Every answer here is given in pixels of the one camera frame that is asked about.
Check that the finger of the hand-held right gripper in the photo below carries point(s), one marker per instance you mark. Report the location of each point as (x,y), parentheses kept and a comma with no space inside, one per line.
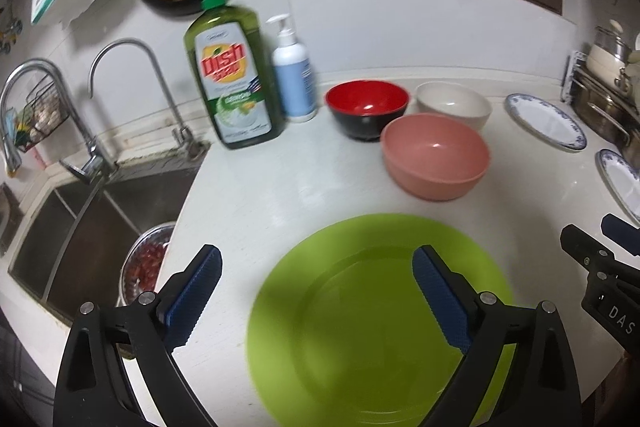
(580,247)
(620,229)

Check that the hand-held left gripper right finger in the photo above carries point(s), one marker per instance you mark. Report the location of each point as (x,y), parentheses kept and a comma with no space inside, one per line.
(440,297)

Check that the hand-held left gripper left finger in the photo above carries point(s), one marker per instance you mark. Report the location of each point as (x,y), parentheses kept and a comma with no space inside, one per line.
(195,292)

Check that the green plate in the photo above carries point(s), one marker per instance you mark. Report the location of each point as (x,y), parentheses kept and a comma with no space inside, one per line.
(360,307)

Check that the pink bowl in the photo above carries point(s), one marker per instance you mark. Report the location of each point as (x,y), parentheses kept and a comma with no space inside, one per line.
(435,157)

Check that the cream white bowl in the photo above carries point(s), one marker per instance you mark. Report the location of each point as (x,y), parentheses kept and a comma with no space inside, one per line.
(452,104)

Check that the red and black bowl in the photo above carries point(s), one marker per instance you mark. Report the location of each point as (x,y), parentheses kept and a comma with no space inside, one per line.
(367,97)

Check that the blue-rimmed white plate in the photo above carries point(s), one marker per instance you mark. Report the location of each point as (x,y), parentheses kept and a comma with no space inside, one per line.
(625,182)
(545,119)

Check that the steel colander with red fruit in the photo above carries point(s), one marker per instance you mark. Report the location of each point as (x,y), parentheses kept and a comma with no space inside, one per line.
(145,257)

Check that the steel pot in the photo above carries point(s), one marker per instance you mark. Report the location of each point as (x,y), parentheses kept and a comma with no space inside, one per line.
(605,117)

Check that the steel kitchen sink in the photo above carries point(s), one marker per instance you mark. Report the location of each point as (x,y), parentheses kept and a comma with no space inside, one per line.
(85,247)

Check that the white pot rack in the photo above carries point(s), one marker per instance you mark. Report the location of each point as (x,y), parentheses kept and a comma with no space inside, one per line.
(570,77)

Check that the cream pot with lid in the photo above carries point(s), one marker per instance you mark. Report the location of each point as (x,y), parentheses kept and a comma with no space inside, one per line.
(605,52)

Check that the thin gooseneck faucet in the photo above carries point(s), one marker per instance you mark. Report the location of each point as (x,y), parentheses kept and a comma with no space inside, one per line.
(165,82)

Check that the large chrome faucet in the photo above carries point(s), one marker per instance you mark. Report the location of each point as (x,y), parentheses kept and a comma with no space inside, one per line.
(75,117)

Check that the green dish soap bottle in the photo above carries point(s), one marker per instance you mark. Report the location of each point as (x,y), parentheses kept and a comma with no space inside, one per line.
(230,82)

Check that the white and blue pump bottle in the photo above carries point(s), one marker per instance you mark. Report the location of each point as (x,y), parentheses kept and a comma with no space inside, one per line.
(295,77)

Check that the wall sticker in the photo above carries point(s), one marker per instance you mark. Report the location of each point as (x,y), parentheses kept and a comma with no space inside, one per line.
(7,32)

